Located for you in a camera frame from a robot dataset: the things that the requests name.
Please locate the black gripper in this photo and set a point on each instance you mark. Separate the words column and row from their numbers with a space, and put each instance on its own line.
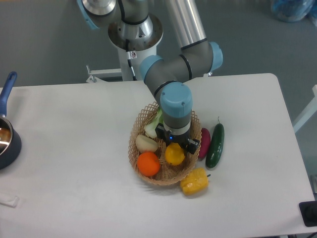
column 179, row 136

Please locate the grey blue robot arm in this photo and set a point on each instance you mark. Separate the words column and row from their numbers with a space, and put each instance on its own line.
column 174, row 98

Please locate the woven wicker basket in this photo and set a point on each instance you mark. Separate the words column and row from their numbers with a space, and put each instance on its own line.
column 167, row 174

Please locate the green bok choy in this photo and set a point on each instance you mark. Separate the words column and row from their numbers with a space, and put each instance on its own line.
column 150, row 129

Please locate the purple sweet potato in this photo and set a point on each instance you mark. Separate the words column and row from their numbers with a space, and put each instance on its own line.
column 205, row 143

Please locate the white onion half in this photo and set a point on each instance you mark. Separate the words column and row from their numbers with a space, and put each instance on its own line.
column 145, row 144

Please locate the orange fruit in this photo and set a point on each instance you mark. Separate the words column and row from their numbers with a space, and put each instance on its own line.
column 148, row 164

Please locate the green cucumber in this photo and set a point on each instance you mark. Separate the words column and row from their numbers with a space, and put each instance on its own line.
column 216, row 146

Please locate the yellow corn piece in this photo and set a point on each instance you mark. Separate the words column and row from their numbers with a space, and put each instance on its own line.
column 196, row 181

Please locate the black device at edge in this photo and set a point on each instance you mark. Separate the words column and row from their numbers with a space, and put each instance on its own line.
column 308, row 211

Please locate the blue saucepan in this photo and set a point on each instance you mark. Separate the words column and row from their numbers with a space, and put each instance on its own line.
column 10, row 141

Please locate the blue plastic bag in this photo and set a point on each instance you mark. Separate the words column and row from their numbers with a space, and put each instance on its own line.
column 291, row 10

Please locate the clear plastic packet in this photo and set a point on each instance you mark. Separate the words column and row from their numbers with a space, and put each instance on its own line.
column 8, row 200

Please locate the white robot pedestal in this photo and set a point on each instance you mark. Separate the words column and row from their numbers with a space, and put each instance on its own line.
column 134, row 43

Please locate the white frame bar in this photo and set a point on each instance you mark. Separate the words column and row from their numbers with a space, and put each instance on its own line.
column 306, row 113

